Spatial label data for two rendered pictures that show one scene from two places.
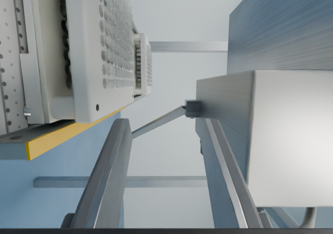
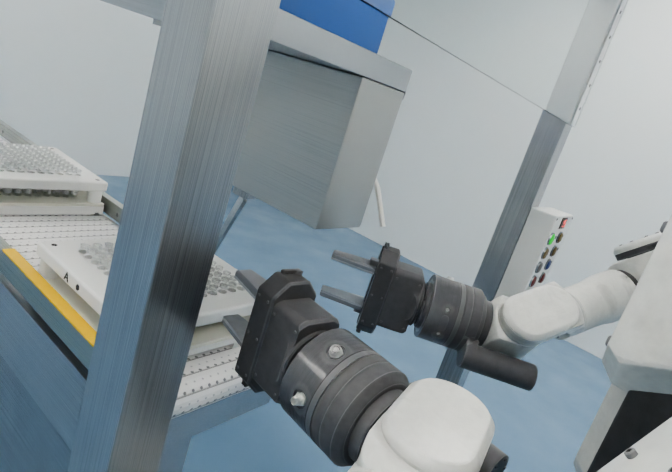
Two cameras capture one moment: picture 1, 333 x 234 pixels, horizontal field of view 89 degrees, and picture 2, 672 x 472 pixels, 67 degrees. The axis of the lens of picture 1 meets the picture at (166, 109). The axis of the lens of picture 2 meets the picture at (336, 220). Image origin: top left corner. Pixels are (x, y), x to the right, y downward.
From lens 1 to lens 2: 62 cm
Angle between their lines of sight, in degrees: 49
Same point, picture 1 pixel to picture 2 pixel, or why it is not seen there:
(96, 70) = (243, 297)
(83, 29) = (231, 310)
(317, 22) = not seen: hidden behind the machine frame
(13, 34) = (223, 353)
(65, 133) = not seen: hidden behind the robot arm
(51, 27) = (210, 332)
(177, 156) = (117, 16)
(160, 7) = not seen: outside the picture
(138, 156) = (96, 131)
